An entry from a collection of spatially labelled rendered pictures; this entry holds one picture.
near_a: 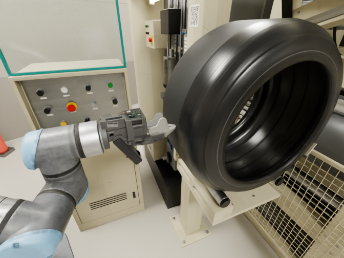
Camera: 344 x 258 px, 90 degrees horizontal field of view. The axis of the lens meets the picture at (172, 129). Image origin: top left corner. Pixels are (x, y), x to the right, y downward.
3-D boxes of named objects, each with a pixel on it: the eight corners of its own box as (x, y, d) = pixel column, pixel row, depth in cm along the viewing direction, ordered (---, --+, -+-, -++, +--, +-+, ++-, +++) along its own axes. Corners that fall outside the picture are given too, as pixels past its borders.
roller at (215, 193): (189, 146, 92) (188, 153, 95) (181, 148, 91) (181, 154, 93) (232, 198, 64) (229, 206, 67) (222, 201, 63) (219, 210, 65)
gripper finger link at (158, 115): (175, 112, 51) (145, 117, 48) (175, 129, 54) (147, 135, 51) (171, 108, 54) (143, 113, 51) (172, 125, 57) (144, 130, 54)
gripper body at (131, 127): (148, 117, 45) (99, 126, 41) (151, 145, 49) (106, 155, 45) (142, 106, 51) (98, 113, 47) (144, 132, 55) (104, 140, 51)
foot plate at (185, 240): (169, 217, 155) (169, 216, 154) (195, 207, 164) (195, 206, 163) (181, 248, 134) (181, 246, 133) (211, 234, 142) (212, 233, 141)
